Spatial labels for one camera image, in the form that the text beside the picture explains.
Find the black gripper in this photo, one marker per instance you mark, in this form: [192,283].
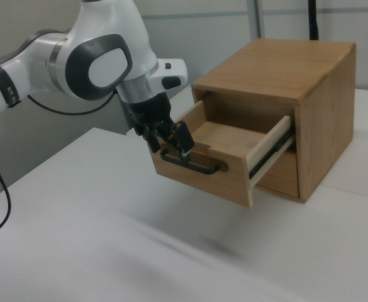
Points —
[150,110]

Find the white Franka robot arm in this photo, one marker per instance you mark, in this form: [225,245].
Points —
[108,41]

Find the wooden drawer cabinet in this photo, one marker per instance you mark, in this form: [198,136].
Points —
[328,126]

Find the black stand pole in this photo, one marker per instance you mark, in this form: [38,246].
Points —
[314,19]

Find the grey partition post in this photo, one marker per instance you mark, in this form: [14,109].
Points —
[259,19]

